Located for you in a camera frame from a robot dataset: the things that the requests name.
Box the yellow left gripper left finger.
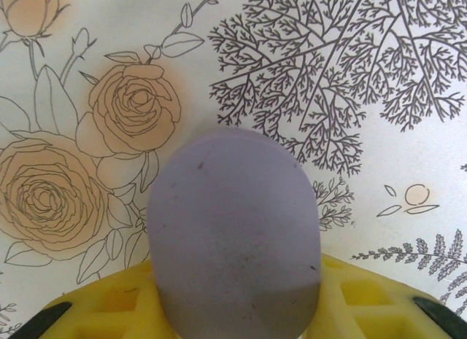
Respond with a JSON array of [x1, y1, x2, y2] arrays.
[[12, 260, 180, 339]]

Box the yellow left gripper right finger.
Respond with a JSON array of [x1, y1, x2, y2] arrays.
[[302, 253, 467, 339]]

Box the lavender earbud charging case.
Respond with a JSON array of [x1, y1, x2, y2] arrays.
[[147, 126, 325, 339]]

